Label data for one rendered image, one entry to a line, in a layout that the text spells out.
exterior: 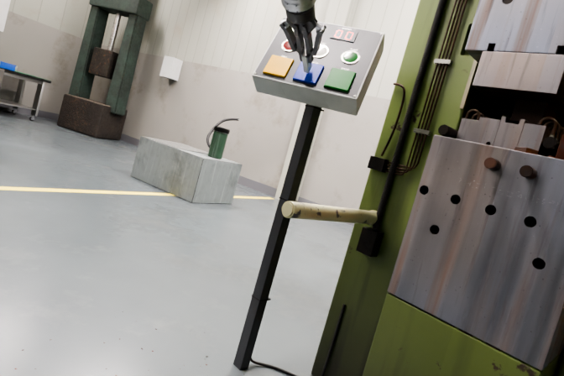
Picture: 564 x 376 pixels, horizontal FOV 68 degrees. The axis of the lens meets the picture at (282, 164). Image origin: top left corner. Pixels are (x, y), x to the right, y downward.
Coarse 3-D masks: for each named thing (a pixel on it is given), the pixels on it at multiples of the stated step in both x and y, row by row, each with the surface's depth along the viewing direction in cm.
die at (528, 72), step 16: (480, 64) 111; (496, 64) 108; (512, 64) 106; (528, 64) 103; (544, 64) 101; (560, 64) 99; (480, 80) 111; (496, 80) 108; (512, 80) 105; (528, 80) 103; (544, 80) 100; (560, 80) 98; (496, 96) 116; (512, 96) 111; (528, 96) 107; (544, 96) 103; (560, 96) 101; (560, 112) 115
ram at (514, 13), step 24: (480, 0) 114; (504, 0) 110; (528, 0) 105; (552, 0) 102; (480, 24) 113; (504, 24) 108; (528, 24) 105; (552, 24) 101; (480, 48) 112; (504, 48) 108; (528, 48) 104; (552, 48) 100
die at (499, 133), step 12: (468, 120) 111; (480, 120) 109; (492, 120) 107; (504, 120) 105; (468, 132) 111; (480, 132) 109; (492, 132) 107; (504, 132) 105; (516, 132) 103; (528, 132) 101; (540, 132) 99; (492, 144) 106; (504, 144) 104; (516, 144) 102; (528, 144) 101; (540, 144) 99
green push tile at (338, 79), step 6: (330, 72) 124; (336, 72) 123; (342, 72) 123; (348, 72) 123; (354, 72) 122; (330, 78) 123; (336, 78) 122; (342, 78) 122; (348, 78) 122; (324, 84) 122; (330, 84) 121; (336, 84) 121; (342, 84) 121; (348, 84) 120; (342, 90) 120; (348, 90) 120
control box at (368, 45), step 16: (368, 32) 131; (272, 48) 134; (336, 48) 130; (352, 48) 128; (368, 48) 128; (320, 64) 127; (336, 64) 126; (352, 64) 125; (368, 64) 124; (256, 80) 130; (272, 80) 127; (288, 80) 126; (320, 80) 124; (368, 80) 127; (288, 96) 130; (304, 96) 127; (320, 96) 124; (336, 96) 121; (352, 96) 119; (352, 112) 124
